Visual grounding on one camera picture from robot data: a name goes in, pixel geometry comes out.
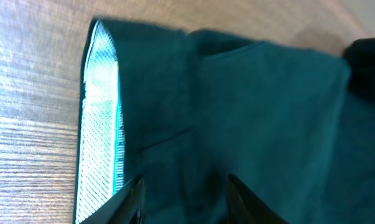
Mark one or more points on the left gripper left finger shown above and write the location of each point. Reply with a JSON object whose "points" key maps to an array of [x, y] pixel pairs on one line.
{"points": [[127, 206]]}

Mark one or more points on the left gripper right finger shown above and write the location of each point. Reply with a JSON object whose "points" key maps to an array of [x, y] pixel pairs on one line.
{"points": [[245, 207]]}

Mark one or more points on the black shorts with white trim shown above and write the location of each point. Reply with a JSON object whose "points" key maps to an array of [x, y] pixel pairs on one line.
{"points": [[185, 110]]}

